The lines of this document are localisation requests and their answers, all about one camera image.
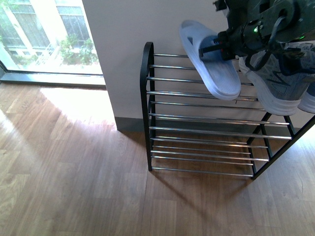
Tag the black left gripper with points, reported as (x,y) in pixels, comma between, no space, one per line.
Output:
(243,41)

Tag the light blue slipper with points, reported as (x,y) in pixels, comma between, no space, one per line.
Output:
(218,75)

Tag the grey sneaker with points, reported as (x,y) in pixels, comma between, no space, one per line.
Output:
(280,94)
(307,103)

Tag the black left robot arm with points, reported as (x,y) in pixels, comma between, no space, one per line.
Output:
(280,22)

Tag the black metal shoe rack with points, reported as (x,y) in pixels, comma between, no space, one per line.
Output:
(187,129)

